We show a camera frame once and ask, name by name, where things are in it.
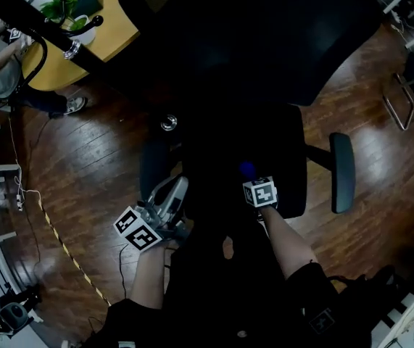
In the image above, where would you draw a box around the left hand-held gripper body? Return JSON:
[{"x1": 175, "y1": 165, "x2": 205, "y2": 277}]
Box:
[{"x1": 113, "y1": 199, "x2": 193, "y2": 252}]

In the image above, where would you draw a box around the black office chair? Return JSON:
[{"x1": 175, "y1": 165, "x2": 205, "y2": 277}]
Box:
[{"x1": 117, "y1": 0, "x2": 386, "y2": 107}]

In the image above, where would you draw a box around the person in black jacket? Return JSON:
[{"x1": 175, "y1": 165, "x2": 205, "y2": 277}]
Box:
[{"x1": 83, "y1": 226, "x2": 374, "y2": 348}]

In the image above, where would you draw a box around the green plant in white pot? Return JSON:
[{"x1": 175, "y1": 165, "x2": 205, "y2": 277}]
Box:
[{"x1": 39, "y1": 0, "x2": 98, "y2": 46}]

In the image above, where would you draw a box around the white floor cable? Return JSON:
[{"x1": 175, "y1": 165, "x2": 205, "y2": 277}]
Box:
[{"x1": 13, "y1": 164, "x2": 44, "y2": 212}]

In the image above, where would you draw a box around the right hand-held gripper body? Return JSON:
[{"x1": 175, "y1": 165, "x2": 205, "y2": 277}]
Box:
[{"x1": 241, "y1": 175, "x2": 278, "y2": 209}]

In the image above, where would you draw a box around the black floor cable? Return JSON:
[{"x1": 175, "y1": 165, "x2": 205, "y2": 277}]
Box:
[{"x1": 118, "y1": 242, "x2": 132, "y2": 301}]

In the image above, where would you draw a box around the round wooden table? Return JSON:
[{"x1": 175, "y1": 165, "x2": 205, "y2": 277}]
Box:
[{"x1": 20, "y1": 0, "x2": 141, "y2": 92}]

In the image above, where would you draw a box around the black white round device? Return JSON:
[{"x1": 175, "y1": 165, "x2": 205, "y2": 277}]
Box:
[{"x1": 0, "y1": 283, "x2": 44, "y2": 338}]

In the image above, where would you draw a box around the black bag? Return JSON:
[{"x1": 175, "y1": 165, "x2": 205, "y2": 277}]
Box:
[{"x1": 327, "y1": 264, "x2": 407, "y2": 305}]

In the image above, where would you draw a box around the blue cloth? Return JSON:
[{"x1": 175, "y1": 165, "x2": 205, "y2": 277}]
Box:
[{"x1": 238, "y1": 160, "x2": 257, "y2": 178}]

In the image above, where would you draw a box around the person's left forearm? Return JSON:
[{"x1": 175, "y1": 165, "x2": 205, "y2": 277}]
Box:
[{"x1": 130, "y1": 244, "x2": 167, "y2": 310}]

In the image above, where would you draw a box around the yellow black floor tape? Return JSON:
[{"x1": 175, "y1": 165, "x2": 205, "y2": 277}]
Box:
[{"x1": 37, "y1": 199, "x2": 113, "y2": 307}]

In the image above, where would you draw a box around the black chair chrome frame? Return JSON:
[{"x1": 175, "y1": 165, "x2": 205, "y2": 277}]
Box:
[{"x1": 381, "y1": 51, "x2": 414, "y2": 133}]

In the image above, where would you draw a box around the black office chair seat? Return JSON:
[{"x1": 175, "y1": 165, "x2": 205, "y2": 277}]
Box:
[{"x1": 180, "y1": 103, "x2": 309, "y2": 220}]

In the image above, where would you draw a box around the person's right forearm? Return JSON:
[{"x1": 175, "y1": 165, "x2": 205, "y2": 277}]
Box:
[{"x1": 257, "y1": 205, "x2": 319, "y2": 279}]

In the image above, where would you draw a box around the black coat rack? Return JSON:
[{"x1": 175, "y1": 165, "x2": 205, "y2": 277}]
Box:
[{"x1": 0, "y1": 0, "x2": 181, "y2": 134}]

